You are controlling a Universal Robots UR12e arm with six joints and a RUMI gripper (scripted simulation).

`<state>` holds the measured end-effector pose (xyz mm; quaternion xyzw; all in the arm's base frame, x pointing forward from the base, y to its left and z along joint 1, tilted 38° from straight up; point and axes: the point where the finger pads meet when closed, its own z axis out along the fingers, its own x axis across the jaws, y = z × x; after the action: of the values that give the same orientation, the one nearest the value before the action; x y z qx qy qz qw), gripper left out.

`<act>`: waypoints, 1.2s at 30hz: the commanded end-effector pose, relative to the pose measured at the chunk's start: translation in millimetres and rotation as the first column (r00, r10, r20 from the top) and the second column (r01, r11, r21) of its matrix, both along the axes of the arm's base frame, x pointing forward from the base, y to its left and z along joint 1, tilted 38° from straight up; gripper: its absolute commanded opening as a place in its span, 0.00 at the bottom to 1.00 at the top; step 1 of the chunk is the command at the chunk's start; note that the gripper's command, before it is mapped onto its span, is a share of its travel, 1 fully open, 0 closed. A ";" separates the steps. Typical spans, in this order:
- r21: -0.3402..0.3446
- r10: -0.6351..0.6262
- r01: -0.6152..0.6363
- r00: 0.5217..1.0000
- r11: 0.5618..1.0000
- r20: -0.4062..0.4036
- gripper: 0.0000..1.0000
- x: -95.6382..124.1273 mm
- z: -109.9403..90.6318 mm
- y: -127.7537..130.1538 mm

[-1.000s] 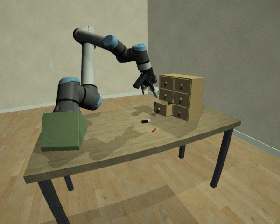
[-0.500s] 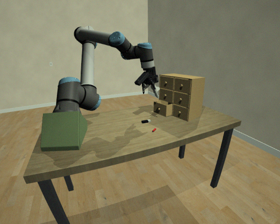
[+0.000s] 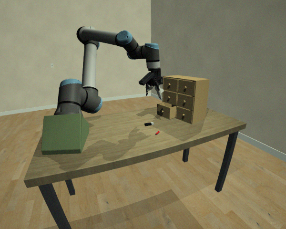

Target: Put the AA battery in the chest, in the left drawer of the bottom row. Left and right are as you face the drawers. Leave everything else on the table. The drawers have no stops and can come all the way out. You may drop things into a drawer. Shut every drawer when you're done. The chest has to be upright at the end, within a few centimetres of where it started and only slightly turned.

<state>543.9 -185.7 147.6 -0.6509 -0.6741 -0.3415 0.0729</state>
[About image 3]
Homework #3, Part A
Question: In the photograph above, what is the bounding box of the light wooden chest of drawers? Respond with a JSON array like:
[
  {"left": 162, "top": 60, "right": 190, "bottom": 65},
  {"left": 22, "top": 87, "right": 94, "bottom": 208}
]
[{"left": 163, "top": 75, "right": 210, "bottom": 124}]

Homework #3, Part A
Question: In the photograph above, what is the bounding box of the brown wooden drawer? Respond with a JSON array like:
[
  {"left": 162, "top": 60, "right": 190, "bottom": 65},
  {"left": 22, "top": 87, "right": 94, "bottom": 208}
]
[
  {"left": 157, "top": 102, "right": 176, "bottom": 119},
  {"left": 163, "top": 78, "right": 178, "bottom": 92},
  {"left": 178, "top": 80, "right": 195, "bottom": 95},
  {"left": 176, "top": 106, "right": 193, "bottom": 123},
  {"left": 163, "top": 90, "right": 177, "bottom": 105},
  {"left": 177, "top": 93, "right": 194, "bottom": 110}
]

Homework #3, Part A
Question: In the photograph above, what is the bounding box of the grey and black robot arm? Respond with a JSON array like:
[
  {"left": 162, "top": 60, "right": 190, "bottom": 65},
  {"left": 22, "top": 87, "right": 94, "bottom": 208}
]
[{"left": 54, "top": 27, "right": 160, "bottom": 116}]

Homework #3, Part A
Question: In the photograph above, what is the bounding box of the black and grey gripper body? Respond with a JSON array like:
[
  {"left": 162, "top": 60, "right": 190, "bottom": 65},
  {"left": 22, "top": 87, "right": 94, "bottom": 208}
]
[{"left": 148, "top": 68, "right": 163, "bottom": 87}]

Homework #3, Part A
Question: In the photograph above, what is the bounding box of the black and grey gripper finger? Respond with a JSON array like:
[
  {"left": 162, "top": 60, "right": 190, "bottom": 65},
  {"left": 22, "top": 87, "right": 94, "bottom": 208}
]
[
  {"left": 154, "top": 81, "right": 164, "bottom": 100},
  {"left": 146, "top": 83, "right": 153, "bottom": 96}
]

